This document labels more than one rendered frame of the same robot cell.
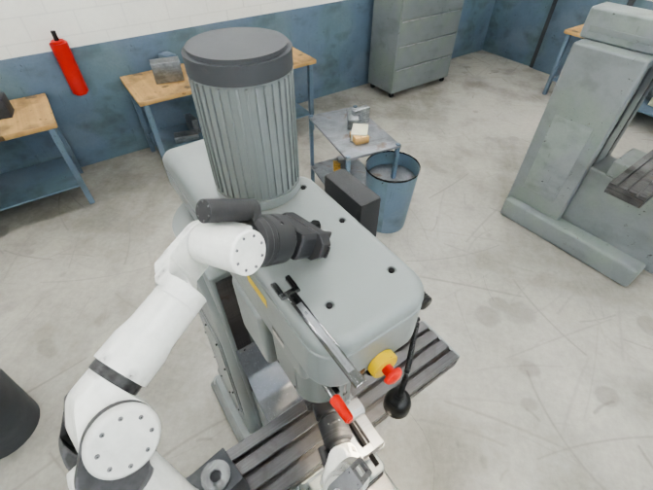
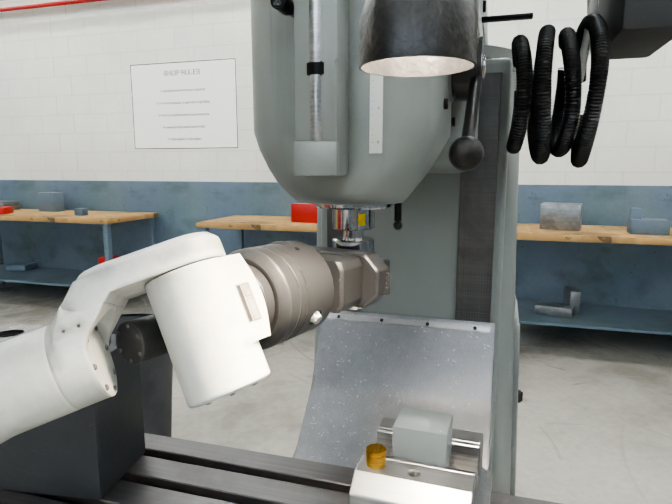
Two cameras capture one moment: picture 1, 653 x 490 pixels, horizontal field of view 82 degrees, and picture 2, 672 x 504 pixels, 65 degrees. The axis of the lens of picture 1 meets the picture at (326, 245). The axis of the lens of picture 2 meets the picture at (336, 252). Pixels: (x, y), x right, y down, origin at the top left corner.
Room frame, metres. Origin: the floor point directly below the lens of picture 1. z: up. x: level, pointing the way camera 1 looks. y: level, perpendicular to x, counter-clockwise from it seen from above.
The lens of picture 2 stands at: (0.15, -0.43, 1.35)
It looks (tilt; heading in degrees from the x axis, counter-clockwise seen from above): 9 degrees down; 51
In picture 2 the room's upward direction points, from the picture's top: straight up
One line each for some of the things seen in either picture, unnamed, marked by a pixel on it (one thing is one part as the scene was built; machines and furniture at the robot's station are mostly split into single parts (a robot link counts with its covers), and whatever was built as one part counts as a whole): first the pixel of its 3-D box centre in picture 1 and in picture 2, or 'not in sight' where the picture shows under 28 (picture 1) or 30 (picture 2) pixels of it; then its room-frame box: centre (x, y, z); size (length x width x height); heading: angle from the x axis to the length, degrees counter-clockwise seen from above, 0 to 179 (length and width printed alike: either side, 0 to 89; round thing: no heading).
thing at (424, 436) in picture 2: not in sight; (422, 444); (0.58, -0.05, 1.03); 0.06 x 0.05 x 0.06; 122
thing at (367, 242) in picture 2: not in sight; (353, 242); (0.54, 0.02, 1.26); 0.05 x 0.05 x 0.01
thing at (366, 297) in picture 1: (312, 267); not in sight; (0.55, 0.03, 1.81); 0.47 x 0.26 x 0.16; 34
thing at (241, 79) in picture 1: (249, 123); not in sight; (0.74, 0.16, 2.05); 0.20 x 0.20 x 0.32
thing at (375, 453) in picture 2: not in sight; (375, 456); (0.52, -0.04, 1.04); 0.02 x 0.02 x 0.02
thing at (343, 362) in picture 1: (316, 327); not in sight; (0.34, 0.02, 1.89); 0.24 x 0.04 x 0.01; 35
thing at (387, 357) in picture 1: (382, 364); not in sight; (0.35, -0.11, 1.76); 0.06 x 0.02 x 0.06; 124
